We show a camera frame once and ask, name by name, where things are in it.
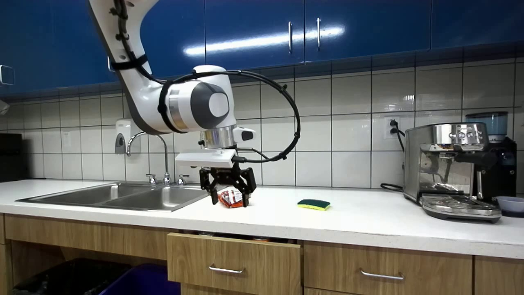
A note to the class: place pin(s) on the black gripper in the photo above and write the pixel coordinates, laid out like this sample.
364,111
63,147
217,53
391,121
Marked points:
243,180

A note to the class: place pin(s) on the wooden drawer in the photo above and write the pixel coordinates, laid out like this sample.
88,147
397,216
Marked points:
335,270
271,268

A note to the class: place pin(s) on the silver drawer handle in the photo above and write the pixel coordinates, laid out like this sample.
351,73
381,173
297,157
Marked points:
382,276
227,271

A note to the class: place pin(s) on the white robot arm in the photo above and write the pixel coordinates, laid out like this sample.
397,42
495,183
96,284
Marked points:
201,102

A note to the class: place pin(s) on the red chip bag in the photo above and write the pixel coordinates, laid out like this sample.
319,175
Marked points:
230,198

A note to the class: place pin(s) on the green yellow sponge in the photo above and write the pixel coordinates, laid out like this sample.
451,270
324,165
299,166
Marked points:
314,204

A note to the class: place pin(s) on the stainless steel sink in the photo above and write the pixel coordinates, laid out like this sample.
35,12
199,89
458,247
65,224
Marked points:
140,198

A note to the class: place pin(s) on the blue bin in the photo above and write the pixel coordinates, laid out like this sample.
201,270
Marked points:
147,279

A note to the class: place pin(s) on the black trash bin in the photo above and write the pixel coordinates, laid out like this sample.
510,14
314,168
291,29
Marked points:
73,278

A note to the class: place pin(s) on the silver espresso machine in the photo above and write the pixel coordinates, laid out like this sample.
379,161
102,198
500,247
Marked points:
443,171

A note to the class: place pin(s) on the blue upper cabinets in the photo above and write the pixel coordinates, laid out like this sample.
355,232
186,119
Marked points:
52,47

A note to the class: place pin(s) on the black coffee grinder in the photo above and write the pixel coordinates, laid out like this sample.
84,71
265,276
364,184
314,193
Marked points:
500,178

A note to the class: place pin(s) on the grey bowl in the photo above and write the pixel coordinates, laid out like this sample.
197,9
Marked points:
512,206

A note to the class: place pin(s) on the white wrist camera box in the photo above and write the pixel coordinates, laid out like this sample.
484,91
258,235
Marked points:
219,148

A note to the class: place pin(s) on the white wall soap dispenser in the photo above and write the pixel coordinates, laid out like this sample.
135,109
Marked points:
125,134

